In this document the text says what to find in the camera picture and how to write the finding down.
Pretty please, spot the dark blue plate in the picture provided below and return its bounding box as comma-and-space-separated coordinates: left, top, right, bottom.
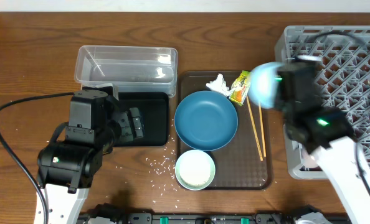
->
174, 90, 239, 151

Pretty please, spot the green bowl with rice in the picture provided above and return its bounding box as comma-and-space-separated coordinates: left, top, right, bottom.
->
175, 150, 216, 191

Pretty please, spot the white tissue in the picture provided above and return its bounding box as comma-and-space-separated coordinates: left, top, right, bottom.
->
206, 73, 232, 97

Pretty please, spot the light blue bowl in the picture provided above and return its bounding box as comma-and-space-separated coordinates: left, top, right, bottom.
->
248, 62, 283, 109

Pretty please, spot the pink cup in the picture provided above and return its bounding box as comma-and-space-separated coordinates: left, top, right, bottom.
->
301, 149, 319, 169

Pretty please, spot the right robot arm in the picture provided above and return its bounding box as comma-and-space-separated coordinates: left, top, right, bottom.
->
275, 61, 370, 223

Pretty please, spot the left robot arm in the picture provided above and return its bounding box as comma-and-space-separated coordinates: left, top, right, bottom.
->
34, 89, 145, 223

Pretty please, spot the grey dishwasher rack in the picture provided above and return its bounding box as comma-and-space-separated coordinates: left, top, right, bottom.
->
275, 26, 370, 167

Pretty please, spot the black tray bin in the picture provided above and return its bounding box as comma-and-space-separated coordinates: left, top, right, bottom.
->
115, 92, 169, 147

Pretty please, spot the clear plastic bin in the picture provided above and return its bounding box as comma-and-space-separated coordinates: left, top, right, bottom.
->
74, 45, 178, 97

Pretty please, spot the yellow snack wrapper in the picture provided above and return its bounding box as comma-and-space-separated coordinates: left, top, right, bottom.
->
229, 70, 250, 106

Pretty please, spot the brown serving tray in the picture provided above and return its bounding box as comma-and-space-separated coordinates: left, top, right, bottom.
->
175, 70, 273, 191

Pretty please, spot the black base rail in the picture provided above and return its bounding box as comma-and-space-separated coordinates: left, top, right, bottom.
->
75, 203, 351, 224

